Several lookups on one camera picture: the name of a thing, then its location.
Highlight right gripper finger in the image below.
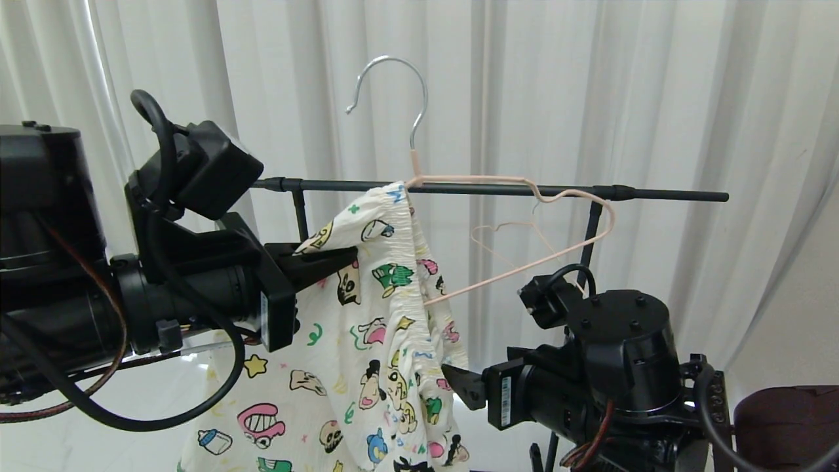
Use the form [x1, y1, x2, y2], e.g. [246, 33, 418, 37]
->
[440, 363, 487, 410]

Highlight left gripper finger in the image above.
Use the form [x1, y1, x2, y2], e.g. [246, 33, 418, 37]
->
[265, 244, 360, 292]

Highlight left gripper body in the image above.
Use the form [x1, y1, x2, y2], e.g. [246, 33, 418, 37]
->
[111, 213, 297, 353]

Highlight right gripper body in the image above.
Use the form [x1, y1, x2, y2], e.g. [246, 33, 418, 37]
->
[484, 364, 591, 441]

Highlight cream printed garment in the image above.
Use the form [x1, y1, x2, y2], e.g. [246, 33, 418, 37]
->
[177, 182, 471, 472]

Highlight pink clothes hanger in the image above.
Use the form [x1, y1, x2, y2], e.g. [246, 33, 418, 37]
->
[346, 56, 617, 307]
[471, 200, 587, 296]

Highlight black clothes rack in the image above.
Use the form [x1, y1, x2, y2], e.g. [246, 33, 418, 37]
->
[252, 177, 730, 472]

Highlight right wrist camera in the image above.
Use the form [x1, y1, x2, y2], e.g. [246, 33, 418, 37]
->
[519, 272, 597, 330]

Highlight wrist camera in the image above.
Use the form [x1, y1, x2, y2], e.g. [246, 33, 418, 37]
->
[125, 120, 264, 263]
[519, 272, 597, 330]

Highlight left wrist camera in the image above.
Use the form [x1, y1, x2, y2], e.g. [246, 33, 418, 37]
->
[125, 120, 264, 263]

